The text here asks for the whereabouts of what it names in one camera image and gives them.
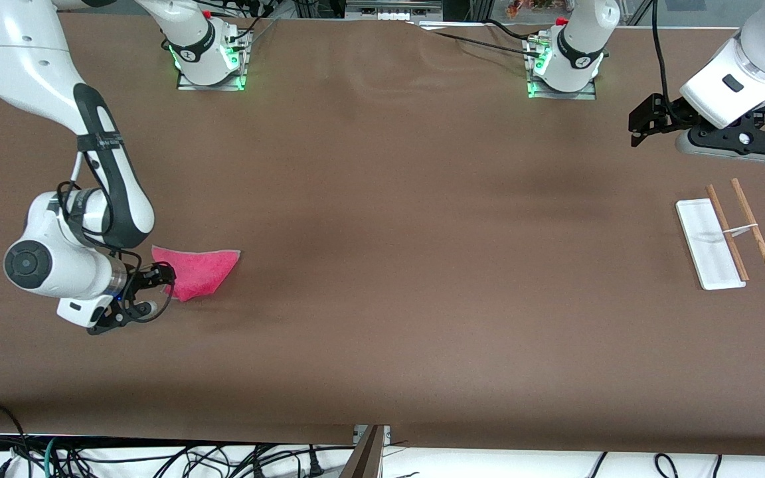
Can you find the orange colourful background object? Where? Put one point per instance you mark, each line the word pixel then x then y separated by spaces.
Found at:
pixel 532 6

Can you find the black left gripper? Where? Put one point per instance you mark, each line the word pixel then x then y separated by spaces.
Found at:
pixel 668 112

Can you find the grey power strip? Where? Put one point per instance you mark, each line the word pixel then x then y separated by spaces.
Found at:
pixel 392 14

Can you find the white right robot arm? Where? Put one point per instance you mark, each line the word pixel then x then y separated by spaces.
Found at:
pixel 24 53

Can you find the table support beam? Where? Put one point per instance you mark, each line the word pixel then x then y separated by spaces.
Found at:
pixel 366 458

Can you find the pink microfibre towel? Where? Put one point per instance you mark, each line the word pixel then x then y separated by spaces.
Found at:
pixel 203 269

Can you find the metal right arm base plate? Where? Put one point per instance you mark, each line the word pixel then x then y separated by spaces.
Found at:
pixel 190 86

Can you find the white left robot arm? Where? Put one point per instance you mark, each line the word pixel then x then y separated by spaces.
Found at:
pixel 582 40

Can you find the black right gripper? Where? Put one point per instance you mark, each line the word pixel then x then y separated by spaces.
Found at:
pixel 135 279

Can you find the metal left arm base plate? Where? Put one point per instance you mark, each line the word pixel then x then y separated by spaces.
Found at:
pixel 588 95

